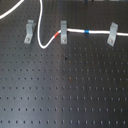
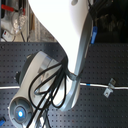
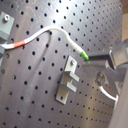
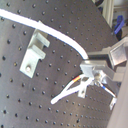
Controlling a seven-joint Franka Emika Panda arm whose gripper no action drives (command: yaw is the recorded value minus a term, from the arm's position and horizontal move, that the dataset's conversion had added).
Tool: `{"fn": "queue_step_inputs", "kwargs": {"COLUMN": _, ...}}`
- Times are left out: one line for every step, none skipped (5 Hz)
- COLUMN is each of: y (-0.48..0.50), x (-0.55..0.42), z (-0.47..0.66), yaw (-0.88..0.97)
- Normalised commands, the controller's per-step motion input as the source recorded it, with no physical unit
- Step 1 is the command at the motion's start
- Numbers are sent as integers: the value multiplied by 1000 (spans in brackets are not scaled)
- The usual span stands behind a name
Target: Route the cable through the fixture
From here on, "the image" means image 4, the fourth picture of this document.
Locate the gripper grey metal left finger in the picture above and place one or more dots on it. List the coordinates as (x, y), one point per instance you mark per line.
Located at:
(98, 70)

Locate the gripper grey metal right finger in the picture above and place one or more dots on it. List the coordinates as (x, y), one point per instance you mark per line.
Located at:
(116, 54)

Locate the blue object in background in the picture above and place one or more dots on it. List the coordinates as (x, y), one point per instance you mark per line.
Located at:
(119, 25)

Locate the white frame post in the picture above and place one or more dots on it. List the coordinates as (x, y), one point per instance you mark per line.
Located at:
(108, 9)

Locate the grey metal cable clip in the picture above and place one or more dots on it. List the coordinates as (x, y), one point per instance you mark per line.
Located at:
(34, 52)

